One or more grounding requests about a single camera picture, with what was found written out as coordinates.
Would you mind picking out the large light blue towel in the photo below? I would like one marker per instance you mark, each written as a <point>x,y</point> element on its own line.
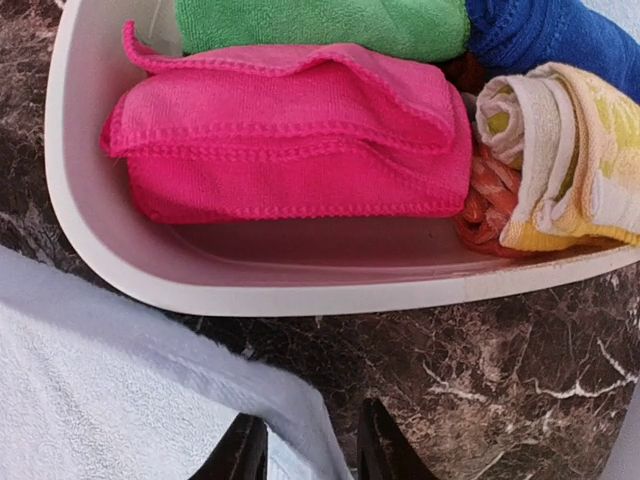
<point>95,386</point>

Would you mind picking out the orange red patterned towel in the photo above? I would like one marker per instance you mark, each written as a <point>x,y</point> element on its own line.
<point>492,198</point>

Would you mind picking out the green folded towel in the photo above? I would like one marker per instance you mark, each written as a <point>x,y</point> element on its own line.
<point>425,31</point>

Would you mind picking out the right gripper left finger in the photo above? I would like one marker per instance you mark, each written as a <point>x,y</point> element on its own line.
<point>241,453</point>

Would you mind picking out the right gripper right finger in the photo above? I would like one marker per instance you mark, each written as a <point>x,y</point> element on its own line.
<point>383,451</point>

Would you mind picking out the dark blue rolled towel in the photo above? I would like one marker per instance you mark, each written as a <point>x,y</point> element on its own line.
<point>515,36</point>

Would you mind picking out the pink folded towel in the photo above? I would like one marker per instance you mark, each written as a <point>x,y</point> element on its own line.
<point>272,132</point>

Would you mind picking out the yellow white rolled towel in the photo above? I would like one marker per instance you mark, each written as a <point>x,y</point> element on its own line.
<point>574,141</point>

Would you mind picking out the white plastic basin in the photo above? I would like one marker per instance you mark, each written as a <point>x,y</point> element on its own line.
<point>263,269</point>

